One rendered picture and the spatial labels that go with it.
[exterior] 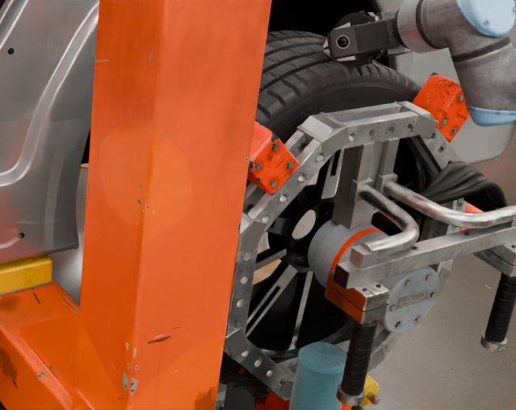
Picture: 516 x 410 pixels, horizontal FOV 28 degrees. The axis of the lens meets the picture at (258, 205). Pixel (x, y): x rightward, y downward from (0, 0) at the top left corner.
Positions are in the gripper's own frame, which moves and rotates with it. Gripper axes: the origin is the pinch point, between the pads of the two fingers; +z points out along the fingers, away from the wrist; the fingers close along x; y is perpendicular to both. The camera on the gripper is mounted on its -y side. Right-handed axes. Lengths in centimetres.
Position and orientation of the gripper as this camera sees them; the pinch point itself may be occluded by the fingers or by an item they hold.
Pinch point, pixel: (325, 48)
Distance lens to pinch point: 179.7
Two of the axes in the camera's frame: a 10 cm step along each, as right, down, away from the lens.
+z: -5.8, 0.5, 8.2
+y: 8.0, -1.8, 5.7
